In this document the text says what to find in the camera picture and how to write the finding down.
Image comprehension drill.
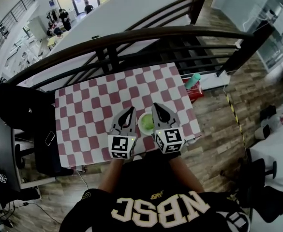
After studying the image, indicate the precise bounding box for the person's right forearm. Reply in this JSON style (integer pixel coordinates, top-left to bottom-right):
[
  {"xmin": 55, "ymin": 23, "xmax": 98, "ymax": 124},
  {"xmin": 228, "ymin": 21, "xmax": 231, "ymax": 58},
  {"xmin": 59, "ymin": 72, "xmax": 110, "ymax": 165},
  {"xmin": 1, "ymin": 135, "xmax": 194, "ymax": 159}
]
[{"xmin": 167, "ymin": 153, "xmax": 205, "ymax": 194}]

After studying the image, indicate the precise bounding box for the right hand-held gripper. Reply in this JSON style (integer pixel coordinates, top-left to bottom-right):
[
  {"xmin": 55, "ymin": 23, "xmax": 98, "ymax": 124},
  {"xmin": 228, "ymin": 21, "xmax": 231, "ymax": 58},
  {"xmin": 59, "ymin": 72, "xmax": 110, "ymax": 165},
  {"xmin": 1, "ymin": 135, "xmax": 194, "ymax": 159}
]
[{"xmin": 151, "ymin": 102, "xmax": 187, "ymax": 156}]

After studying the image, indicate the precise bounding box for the white floor cable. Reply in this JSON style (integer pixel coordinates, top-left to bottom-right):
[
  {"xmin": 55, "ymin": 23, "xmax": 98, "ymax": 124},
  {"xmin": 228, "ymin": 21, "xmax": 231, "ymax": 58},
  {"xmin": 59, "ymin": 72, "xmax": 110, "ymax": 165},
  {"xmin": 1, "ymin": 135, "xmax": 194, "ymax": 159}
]
[{"xmin": 75, "ymin": 169, "xmax": 91, "ymax": 191}]

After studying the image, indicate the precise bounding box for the dark curved stair railing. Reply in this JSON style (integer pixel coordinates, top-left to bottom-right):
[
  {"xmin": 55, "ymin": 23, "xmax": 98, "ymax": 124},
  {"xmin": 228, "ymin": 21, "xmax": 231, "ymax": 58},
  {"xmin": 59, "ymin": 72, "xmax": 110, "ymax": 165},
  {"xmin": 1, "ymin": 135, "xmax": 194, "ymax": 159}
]
[{"xmin": 0, "ymin": 25, "xmax": 275, "ymax": 121}]

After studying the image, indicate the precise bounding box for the light wooden table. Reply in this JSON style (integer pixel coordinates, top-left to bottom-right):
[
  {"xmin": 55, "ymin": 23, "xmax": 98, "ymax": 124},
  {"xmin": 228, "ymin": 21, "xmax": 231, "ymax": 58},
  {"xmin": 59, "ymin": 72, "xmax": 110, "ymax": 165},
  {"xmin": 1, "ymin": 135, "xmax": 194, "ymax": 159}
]
[{"xmin": 46, "ymin": 31, "xmax": 71, "ymax": 51}]

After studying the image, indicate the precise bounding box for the smartphone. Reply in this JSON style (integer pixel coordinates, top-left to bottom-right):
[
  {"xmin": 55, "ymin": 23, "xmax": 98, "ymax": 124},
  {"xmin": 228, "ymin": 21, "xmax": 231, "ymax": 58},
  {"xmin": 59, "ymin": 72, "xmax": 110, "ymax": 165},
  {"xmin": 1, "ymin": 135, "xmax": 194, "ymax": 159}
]
[{"xmin": 45, "ymin": 130, "xmax": 56, "ymax": 147}]

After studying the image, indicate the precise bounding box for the red box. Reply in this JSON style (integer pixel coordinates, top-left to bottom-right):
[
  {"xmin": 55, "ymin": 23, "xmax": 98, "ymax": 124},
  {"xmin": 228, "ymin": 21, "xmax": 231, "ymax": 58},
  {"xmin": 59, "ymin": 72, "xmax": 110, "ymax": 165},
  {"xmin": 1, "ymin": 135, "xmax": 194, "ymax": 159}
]
[{"xmin": 182, "ymin": 78, "xmax": 205, "ymax": 104}]

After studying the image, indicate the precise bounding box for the yellow black floor tape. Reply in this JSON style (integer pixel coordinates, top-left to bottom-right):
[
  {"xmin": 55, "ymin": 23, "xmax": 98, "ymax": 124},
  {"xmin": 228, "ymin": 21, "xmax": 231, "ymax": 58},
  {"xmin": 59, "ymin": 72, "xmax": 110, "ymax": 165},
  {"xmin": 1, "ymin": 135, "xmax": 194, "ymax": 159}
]
[{"xmin": 224, "ymin": 93, "xmax": 246, "ymax": 150}]

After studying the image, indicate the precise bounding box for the black floor cable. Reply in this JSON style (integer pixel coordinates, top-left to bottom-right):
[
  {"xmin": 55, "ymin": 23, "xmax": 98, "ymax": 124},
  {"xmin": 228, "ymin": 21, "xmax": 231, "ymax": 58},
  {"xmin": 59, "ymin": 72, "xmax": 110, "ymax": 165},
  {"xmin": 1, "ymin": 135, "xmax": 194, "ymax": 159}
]
[{"xmin": 10, "ymin": 200, "xmax": 60, "ymax": 225}]

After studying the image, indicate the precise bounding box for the black printed shirt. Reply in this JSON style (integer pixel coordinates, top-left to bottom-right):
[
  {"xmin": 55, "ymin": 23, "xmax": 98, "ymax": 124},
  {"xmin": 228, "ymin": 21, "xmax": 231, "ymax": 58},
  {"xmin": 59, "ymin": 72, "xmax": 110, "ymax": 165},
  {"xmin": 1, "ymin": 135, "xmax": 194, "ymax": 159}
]
[{"xmin": 59, "ymin": 153, "xmax": 251, "ymax": 232}]

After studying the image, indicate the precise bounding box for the glass office partition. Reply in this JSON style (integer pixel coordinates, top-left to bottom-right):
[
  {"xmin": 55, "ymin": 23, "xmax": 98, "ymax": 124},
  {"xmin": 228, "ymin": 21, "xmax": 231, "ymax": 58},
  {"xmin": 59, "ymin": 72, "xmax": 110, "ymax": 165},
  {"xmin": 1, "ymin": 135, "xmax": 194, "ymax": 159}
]
[{"xmin": 211, "ymin": 0, "xmax": 283, "ymax": 73}]

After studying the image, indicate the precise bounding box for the dark desk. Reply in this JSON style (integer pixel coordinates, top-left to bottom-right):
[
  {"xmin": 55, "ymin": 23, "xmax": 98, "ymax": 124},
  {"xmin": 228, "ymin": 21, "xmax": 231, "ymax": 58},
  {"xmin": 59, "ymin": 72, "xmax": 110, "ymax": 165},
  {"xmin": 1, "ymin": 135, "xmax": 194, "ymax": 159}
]
[{"xmin": 0, "ymin": 118, "xmax": 22, "ymax": 210}]

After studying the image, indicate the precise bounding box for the black office chair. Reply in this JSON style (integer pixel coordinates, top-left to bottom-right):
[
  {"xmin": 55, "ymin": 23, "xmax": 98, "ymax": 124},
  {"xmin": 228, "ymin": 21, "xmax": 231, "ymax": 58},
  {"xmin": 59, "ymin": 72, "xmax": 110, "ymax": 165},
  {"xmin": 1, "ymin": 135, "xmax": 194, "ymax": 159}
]
[{"xmin": 237, "ymin": 148, "xmax": 283, "ymax": 224}]

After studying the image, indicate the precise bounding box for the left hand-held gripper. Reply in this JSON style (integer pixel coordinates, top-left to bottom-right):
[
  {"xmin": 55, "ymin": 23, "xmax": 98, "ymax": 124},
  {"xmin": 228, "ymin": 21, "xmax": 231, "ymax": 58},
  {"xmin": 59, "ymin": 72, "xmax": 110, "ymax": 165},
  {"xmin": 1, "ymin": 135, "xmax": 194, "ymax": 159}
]
[{"xmin": 107, "ymin": 106, "xmax": 139, "ymax": 160}]

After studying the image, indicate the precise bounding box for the red white checkered tablecloth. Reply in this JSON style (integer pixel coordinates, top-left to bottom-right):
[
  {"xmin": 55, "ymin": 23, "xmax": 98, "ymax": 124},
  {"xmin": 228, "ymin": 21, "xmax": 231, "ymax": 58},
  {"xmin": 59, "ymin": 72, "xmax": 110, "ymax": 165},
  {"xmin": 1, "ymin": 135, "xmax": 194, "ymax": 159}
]
[{"xmin": 54, "ymin": 62, "xmax": 203, "ymax": 169}]

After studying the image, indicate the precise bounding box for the lime green object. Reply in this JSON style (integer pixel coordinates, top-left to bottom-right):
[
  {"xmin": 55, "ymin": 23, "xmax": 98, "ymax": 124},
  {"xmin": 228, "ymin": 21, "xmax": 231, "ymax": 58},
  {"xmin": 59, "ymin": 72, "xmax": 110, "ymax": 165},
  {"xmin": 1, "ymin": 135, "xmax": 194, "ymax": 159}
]
[{"xmin": 141, "ymin": 115, "xmax": 154, "ymax": 131}]

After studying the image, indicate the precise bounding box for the person's left forearm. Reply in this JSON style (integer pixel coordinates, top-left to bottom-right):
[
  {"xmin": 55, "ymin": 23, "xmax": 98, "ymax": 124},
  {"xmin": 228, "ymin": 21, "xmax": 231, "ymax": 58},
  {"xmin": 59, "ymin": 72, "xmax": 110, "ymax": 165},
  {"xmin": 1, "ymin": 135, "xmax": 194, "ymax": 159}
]
[{"xmin": 98, "ymin": 157, "xmax": 127, "ymax": 194}]

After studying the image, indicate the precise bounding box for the teal bottle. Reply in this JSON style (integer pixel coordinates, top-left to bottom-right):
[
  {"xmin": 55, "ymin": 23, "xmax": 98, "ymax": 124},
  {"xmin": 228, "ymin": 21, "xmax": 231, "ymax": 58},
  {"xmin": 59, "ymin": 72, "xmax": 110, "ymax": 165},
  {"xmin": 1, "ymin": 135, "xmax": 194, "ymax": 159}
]
[{"xmin": 185, "ymin": 72, "xmax": 202, "ymax": 90}]

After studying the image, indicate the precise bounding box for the white table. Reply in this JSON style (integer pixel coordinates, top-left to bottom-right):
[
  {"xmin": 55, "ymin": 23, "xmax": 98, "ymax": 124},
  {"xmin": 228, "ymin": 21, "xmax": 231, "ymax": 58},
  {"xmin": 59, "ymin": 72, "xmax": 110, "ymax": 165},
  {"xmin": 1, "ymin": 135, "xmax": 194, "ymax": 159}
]
[{"xmin": 249, "ymin": 104, "xmax": 283, "ymax": 232}]

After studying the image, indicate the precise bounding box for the metal balcony railing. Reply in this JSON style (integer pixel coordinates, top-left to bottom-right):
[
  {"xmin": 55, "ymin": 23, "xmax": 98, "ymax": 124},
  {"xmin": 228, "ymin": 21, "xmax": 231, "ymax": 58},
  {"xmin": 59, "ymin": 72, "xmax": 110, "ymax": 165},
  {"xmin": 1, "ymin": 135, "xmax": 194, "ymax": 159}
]
[{"xmin": 0, "ymin": 0, "xmax": 36, "ymax": 72}]

